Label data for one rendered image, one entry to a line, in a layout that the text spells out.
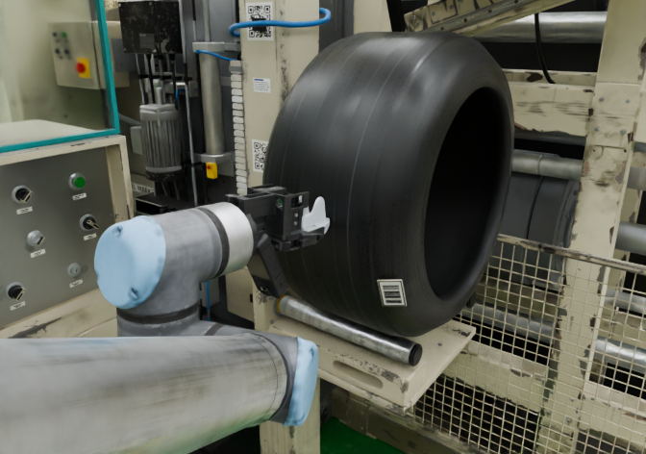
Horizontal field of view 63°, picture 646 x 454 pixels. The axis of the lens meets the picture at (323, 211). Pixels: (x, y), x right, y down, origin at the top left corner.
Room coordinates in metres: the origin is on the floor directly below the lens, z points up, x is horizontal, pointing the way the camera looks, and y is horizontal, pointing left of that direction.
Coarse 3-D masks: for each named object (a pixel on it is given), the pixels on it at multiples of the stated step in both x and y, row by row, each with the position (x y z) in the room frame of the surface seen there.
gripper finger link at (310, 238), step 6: (318, 228) 0.74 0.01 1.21; (324, 228) 0.75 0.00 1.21; (306, 234) 0.70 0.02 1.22; (312, 234) 0.71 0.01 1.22; (318, 234) 0.73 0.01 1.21; (294, 240) 0.69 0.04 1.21; (300, 240) 0.69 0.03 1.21; (306, 240) 0.69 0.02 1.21; (312, 240) 0.70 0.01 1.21; (318, 240) 0.72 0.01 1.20; (300, 246) 0.68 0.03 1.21
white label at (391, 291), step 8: (384, 280) 0.76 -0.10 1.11; (392, 280) 0.76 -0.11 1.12; (400, 280) 0.76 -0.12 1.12; (384, 288) 0.77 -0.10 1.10; (392, 288) 0.77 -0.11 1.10; (400, 288) 0.76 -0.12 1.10; (384, 296) 0.78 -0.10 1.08; (392, 296) 0.77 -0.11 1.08; (400, 296) 0.77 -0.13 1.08; (384, 304) 0.78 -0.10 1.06; (392, 304) 0.78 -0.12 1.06; (400, 304) 0.77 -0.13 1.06
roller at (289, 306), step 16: (288, 304) 1.04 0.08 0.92; (304, 304) 1.03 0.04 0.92; (304, 320) 1.01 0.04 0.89; (320, 320) 0.99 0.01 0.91; (336, 320) 0.97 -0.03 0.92; (336, 336) 0.97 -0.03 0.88; (352, 336) 0.94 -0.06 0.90; (368, 336) 0.92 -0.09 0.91; (384, 336) 0.91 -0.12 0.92; (384, 352) 0.89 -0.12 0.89; (400, 352) 0.87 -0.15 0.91; (416, 352) 0.87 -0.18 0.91
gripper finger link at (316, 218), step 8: (320, 200) 0.76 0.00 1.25; (312, 208) 0.75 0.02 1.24; (320, 208) 0.76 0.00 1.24; (304, 216) 0.73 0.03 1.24; (312, 216) 0.74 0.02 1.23; (320, 216) 0.76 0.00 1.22; (304, 224) 0.72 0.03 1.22; (312, 224) 0.74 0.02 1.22; (320, 224) 0.75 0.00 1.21; (328, 224) 0.77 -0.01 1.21
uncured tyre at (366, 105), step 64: (320, 64) 0.97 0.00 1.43; (384, 64) 0.90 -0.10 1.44; (448, 64) 0.90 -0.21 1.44; (320, 128) 0.86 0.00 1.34; (384, 128) 0.80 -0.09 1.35; (448, 128) 0.85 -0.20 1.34; (512, 128) 1.14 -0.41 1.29; (320, 192) 0.82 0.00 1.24; (384, 192) 0.77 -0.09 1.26; (448, 192) 1.28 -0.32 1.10; (320, 256) 0.82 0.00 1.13; (384, 256) 0.76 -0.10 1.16; (448, 256) 1.18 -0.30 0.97; (384, 320) 0.81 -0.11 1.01; (448, 320) 0.93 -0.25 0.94
